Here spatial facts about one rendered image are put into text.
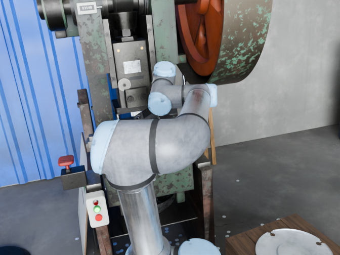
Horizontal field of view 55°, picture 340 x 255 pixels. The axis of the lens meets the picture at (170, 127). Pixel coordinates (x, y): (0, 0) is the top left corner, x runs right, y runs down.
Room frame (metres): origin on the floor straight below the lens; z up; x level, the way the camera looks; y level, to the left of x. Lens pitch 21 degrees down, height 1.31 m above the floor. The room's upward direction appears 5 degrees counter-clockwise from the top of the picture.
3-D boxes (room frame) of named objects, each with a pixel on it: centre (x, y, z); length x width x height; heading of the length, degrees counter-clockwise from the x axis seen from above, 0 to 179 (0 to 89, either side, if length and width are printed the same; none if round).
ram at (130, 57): (1.45, 0.15, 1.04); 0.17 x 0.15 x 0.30; 13
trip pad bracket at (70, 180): (1.19, 0.41, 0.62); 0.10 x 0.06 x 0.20; 103
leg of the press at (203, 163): (1.68, -0.07, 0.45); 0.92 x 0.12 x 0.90; 13
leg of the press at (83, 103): (1.56, 0.45, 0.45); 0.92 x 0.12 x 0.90; 13
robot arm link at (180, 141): (0.81, -0.07, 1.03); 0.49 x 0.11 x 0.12; 169
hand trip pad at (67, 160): (1.19, 0.43, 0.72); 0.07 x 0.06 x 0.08; 13
